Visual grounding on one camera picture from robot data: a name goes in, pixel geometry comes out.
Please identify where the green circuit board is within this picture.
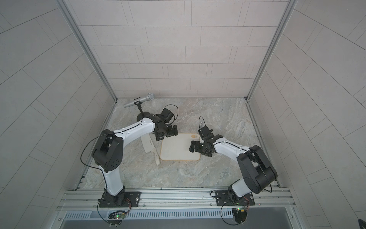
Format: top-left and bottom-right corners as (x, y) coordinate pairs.
(107, 210), (127, 226)
(232, 208), (247, 224)

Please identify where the right green circuit board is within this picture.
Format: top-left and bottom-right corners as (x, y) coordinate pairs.
(232, 208), (247, 224)

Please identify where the beige cutting board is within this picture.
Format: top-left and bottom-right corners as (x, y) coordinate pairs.
(160, 133), (201, 161)

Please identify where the grey handheld microphone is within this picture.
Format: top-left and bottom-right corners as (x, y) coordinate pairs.
(123, 93), (155, 108)

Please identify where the black microphone stand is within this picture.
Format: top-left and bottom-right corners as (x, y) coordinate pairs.
(134, 101), (152, 122)

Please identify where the left green circuit board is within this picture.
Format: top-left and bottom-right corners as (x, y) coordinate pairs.
(107, 210), (127, 226)

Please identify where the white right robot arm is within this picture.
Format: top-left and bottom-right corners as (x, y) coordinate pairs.
(189, 135), (278, 198)

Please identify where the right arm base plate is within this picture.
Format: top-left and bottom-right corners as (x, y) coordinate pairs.
(210, 190), (255, 207)

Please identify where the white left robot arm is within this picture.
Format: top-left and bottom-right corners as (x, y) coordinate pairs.
(92, 113), (178, 205)

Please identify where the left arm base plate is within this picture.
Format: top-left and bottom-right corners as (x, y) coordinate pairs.
(98, 191), (141, 208)

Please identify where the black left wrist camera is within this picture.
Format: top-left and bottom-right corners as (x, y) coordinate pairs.
(161, 104), (179, 126)

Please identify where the aluminium mounting rail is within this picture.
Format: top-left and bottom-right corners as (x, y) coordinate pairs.
(56, 187), (295, 210)

